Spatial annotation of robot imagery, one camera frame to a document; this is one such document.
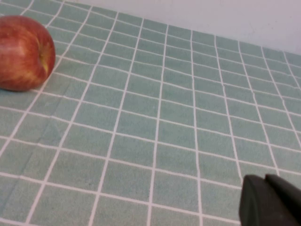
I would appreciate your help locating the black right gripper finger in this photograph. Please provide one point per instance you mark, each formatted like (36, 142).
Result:
(270, 202)

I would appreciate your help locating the green white checkered tablecloth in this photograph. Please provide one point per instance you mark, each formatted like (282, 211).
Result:
(150, 122)

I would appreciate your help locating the red apple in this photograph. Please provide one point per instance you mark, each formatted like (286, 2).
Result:
(21, 54)

